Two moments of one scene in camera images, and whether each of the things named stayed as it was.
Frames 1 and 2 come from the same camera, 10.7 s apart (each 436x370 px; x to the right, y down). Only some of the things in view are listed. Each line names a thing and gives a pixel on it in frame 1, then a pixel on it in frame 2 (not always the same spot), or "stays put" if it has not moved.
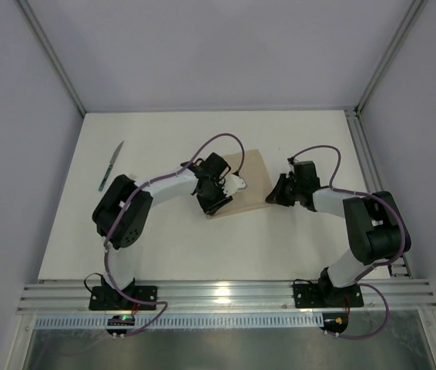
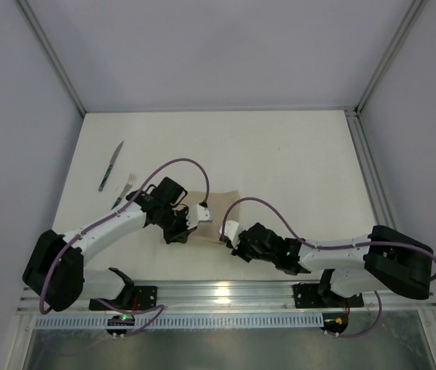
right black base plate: (316, 296) stays put
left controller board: (120, 320) stays put
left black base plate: (111, 298) stays put
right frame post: (407, 24) stays put
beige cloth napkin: (257, 181) → (225, 206)
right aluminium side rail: (403, 267) stays put
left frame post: (45, 44) stays put
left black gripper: (213, 196) → (179, 227)
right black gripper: (286, 188) → (242, 245)
